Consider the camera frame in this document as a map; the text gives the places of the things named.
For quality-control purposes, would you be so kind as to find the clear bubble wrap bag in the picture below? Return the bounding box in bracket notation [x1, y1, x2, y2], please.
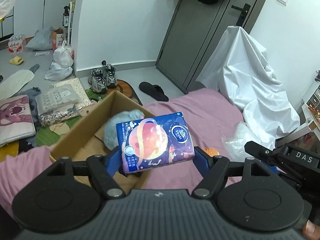
[221, 122, 261, 162]

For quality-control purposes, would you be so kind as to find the hamburger plush toy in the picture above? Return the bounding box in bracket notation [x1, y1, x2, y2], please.
[203, 148, 220, 157]

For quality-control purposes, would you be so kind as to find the blue tissue pack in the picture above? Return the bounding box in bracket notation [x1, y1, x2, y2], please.
[116, 112, 195, 173]

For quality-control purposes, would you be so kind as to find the operator hand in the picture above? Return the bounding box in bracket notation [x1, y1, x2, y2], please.
[302, 220, 320, 240]

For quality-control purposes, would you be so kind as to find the white desk with clutter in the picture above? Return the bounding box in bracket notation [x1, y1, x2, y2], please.
[276, 70, 319, 154]

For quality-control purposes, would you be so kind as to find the pink bed sheet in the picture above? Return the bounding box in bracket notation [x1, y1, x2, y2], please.
[1, 88, 244, 215]

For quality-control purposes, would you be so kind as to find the brown cardboard box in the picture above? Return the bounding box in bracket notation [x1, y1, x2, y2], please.
[50, 91, 155, 200]

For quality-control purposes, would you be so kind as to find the green cartoon floor mat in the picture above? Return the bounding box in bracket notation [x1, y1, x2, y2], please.
[36, 78, 142, 147]

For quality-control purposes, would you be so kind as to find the grey plush mouse toy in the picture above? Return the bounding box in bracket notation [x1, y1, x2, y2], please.
[103, 109, 144, 150]

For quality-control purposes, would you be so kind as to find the white draped cloth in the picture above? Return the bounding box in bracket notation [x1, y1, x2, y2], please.
[196, 26, 300, 150]

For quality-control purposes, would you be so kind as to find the pink cartoon laptop sleeve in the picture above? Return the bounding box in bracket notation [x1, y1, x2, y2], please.
[0, 95, 36, 146]

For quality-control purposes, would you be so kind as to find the clear packaged bedding bag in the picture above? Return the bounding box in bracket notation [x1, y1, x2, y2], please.
[35, 85, 81, 127]

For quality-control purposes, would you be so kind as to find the grey sneaker left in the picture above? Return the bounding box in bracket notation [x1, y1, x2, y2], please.
[88, 69, 107, 94]

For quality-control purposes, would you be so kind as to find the grey sneaker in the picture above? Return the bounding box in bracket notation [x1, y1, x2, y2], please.
[101, 60, 118, 88]
[88, 69, 107, 94]

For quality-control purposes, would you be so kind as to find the black slipper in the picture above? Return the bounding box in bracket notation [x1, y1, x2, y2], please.
[139, 82, 169, 102]

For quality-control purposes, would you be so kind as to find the white insole slipper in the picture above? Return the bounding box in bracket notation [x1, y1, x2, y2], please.
[0, 64, 40, 100]

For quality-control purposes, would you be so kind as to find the grey sneaker right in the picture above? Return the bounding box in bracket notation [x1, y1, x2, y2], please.
[101, 60, 118, 88]

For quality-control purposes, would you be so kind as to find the grey door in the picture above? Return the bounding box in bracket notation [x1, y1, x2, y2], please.
[156, 0, 266, 93]

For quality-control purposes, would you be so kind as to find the yellow slipper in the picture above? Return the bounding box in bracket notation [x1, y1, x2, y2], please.
[9, 56, 24, 66]

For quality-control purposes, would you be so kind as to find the grey plastic bag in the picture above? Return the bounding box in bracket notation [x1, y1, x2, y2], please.
[25, 26, 54, 51]

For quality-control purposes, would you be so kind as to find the bottled water pack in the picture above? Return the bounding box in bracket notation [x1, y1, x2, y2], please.
[8, 33, 26, 54]

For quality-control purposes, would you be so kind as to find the orange cardboard box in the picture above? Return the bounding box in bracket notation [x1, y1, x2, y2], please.
[52, 28, 64, 50]

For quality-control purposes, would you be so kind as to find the black spray bottle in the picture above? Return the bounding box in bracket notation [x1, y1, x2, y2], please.
[62, 5, 70, 28]

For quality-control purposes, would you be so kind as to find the white cabinet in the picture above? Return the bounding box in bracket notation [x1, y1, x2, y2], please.
[1, 0, 71, 40]

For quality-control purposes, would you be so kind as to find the white red plastic bag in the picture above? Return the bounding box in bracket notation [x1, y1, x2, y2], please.
[0, 0, 17, 22]

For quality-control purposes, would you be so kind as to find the black door handle lock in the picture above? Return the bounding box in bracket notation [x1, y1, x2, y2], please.
[231, 3, 251, 27]

